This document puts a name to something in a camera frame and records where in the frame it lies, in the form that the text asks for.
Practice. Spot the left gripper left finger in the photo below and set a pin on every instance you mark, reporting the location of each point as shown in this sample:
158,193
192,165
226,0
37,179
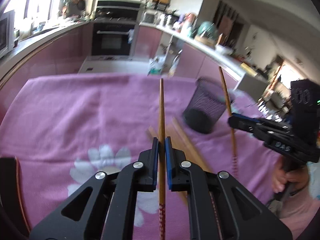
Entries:
104,206

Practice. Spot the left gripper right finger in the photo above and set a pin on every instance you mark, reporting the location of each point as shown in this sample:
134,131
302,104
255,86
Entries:
219,206

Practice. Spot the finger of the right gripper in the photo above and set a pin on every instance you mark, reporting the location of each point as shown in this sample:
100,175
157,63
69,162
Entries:
239,118
246,127

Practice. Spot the black mesh utensil cup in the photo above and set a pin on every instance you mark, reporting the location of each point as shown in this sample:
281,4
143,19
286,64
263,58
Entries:
206,106

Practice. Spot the wooden chopstick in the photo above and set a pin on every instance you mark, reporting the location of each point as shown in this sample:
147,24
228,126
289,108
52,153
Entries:
193,154
233,138
169,132
162,170

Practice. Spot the pink sleeve right forearm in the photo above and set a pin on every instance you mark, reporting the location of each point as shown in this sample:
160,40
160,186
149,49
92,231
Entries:
298,210

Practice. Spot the person's right hand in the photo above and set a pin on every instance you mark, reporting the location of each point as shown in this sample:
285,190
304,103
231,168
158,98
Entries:
299,178

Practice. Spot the green bag on counter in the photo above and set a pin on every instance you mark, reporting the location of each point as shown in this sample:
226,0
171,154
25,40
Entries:
207,30

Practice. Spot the pink floral tablecloth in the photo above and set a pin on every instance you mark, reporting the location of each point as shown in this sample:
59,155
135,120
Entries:
63,129

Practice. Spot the black built-in oven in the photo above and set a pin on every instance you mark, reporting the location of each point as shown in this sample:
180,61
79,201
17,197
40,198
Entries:
112,39

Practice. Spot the black range hood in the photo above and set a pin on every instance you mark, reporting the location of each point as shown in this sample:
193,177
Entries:
117,9

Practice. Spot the white microwave oven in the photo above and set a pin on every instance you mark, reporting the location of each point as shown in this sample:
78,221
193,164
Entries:
7,33

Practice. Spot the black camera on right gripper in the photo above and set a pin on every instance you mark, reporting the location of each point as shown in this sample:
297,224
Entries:
305,123

